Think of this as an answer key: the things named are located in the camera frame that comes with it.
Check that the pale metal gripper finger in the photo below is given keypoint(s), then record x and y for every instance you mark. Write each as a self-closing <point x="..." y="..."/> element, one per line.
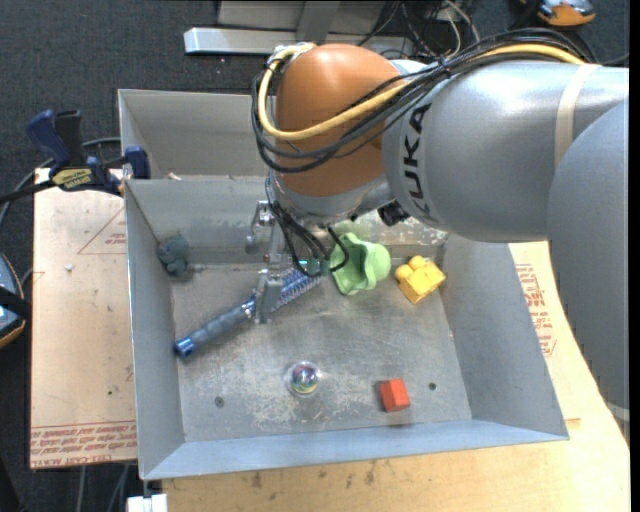
<point x="274" y="295"/>
<point x="259" y="302"/>

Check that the clear ball with coloured core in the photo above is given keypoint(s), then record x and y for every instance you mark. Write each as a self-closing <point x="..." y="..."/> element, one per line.
<point x="302" y="379"/>

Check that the grey metal bin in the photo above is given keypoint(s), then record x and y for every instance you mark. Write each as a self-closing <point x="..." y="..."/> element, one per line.
<point x="350" y="350"/>

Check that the light green toy cup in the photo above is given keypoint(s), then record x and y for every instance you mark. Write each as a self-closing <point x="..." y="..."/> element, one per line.
<point x="367" y="267"/>

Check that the dark grey-green toy animal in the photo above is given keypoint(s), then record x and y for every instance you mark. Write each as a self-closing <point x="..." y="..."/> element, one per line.
<point x="174" y="254"/>

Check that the yellow toy brick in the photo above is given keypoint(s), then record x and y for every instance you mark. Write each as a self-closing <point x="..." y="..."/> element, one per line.
<point x="420" y="280"/>

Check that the red block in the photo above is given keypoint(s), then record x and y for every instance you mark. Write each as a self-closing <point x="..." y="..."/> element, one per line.
<point x="394" y="395"/>

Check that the brown cardboard board red print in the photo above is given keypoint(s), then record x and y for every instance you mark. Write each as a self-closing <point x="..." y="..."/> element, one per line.
<point x="80" y="325"/>

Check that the black cylinder on white bracket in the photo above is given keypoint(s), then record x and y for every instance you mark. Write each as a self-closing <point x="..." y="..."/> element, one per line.
<point x="393" y="213"/>

